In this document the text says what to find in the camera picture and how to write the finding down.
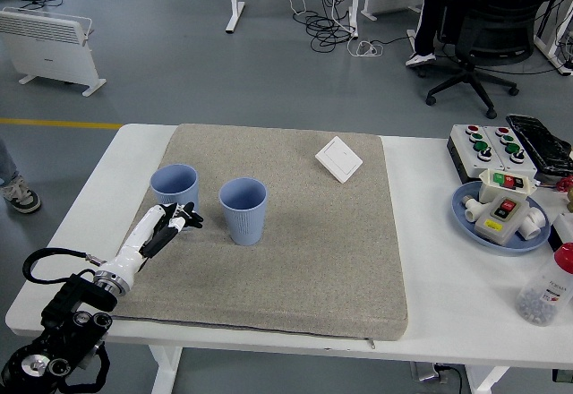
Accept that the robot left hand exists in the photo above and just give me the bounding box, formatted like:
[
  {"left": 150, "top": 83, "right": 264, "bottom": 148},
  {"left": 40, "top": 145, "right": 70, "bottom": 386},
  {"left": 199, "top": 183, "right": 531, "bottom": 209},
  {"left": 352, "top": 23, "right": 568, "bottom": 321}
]
[{"left": 100, "top": 202, "right": 205, "bottom": 288}]

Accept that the blue ribbed cup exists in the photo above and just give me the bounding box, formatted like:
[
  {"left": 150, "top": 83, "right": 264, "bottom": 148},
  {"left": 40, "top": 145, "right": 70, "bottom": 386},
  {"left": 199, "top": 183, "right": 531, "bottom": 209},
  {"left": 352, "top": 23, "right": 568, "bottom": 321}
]
[
  {"left": 218, "top": 177, "right": 269, "bottom": 247},
  {"left": 150, "top": 163, "right": 200, "bottom": 216}
]

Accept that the white push-button control box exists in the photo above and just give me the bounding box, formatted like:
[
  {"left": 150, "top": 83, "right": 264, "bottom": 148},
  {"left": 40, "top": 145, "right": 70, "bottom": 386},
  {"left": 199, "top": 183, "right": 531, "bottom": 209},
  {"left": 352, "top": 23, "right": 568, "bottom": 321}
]
[
  {"left": 446, "top": 124, "right": 509, "bottom": 185},
  {"left": 484, "top": 124, "right": 538, "bottom": 181}
]

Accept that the person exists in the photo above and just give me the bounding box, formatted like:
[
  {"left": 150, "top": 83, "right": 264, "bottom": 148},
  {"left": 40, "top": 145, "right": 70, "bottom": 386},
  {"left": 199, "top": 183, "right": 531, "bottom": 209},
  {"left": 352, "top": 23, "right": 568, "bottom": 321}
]
[
  {"left": 405, "top": 0, "right": 565, "bottom": 69},
  {"left": 0, "top": 138, "right": 42, "bottom": 214}
]

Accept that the grey-brown cushion mat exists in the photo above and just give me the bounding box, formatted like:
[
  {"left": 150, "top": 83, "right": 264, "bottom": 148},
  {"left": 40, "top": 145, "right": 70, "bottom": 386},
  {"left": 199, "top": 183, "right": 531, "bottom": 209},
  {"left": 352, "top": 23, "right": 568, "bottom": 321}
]
[{"left": 98, "top": 123, "right": 409, "bottom": 351}]

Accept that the white table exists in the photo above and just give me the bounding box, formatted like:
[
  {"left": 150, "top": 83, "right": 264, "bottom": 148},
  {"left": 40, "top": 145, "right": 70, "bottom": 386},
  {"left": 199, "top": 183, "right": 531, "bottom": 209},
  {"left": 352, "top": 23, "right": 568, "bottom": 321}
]
[{"left": 6, "top": 123, "right": 573, "bottom": 394}]

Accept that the grey power strip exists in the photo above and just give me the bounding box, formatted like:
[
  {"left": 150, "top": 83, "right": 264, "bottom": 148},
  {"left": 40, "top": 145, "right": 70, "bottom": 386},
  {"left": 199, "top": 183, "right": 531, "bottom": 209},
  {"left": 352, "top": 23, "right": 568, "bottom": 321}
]
[{"left": 410, "top": 360, "right": 466, "bottom": 384}]

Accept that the blue plate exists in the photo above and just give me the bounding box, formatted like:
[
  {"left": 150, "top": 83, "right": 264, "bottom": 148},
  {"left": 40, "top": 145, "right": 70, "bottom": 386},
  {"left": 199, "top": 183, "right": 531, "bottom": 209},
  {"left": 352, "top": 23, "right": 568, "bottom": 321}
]
[{"left": 450, "top": 181, "right": 552, "bottom": 257}]

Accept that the white pipe fitting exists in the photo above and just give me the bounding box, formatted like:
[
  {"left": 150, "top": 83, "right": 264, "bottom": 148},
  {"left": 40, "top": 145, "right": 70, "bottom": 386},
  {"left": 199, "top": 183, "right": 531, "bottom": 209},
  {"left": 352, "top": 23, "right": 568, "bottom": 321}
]
[
  {"left": 518, "top": 205, "right": 550, "bottom": 241},
  {"left": 460, "top": 194, "right": 484, "bottom": 224}
]

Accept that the black office chair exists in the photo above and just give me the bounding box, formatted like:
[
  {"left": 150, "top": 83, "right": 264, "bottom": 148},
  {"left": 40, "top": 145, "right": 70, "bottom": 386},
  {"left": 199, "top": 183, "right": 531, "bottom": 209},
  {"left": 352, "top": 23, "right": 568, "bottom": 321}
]
[{"left": 424, "top": 0, "right": 550, "bottom": 120}]

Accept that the red-capped clear plastic bottle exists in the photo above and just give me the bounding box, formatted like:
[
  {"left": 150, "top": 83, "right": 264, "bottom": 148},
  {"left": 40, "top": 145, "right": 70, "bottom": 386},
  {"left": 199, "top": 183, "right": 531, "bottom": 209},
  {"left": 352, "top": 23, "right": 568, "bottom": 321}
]
[{"left": 514, "top": 242, "right": 573, "bottom": 327}]

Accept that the black glossy flat device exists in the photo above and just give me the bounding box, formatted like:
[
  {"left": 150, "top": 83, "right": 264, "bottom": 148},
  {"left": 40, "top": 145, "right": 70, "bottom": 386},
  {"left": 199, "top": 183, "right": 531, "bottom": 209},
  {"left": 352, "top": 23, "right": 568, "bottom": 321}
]
[{"left": 505, "top": 113, "right": 573, "bottom": 174}]

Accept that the white box with black side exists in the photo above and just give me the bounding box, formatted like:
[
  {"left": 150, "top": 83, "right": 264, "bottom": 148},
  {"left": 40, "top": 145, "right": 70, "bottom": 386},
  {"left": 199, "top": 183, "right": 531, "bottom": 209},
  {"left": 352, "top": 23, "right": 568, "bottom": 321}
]
[{"left": 549, "top": 212, "right": 573, "bottom": 252}]

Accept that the white wall switch plate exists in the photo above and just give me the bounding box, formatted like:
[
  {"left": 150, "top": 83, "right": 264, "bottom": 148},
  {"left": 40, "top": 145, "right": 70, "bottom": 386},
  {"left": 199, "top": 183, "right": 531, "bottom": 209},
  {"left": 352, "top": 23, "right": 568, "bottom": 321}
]
[{"left": 314, "top": 135, "right": 363, "bottom": 184}]

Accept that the black cable bundle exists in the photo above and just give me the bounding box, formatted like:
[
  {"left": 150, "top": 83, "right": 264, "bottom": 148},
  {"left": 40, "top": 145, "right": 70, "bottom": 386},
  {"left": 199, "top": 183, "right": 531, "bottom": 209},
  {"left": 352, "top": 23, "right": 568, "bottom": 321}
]
[{"left": 293, "top": 0, "right": 359, "bottom": 53}]

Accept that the white cable with plug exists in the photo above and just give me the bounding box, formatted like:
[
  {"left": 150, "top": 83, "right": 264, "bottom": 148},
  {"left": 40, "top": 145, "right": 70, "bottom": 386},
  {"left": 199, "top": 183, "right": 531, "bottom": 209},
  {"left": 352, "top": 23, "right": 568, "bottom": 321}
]
[{"left": 346, "top": 39, "right": 385, "bottom": 58}]

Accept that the white green-red button switch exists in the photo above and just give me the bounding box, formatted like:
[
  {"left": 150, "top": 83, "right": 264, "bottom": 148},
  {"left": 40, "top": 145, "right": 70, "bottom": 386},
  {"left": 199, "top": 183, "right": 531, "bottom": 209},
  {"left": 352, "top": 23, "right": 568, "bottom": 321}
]
[{"left": 477, "top": 168, "right": 538, "bottom": 205}]

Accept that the grey red-button switch box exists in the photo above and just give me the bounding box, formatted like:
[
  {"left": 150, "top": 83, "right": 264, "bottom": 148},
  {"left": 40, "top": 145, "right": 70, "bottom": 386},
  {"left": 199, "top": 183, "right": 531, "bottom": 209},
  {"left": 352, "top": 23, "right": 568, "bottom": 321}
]
[{"left": 473, "top": 194, "right": 532, "bottom": 248}]

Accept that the white desk frame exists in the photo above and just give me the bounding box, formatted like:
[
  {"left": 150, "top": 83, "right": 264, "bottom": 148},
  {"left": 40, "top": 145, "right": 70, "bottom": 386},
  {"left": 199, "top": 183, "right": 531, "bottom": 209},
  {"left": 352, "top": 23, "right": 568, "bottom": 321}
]
[{"left": 532, "top": 0, "right": 573, "bottom": 77}]

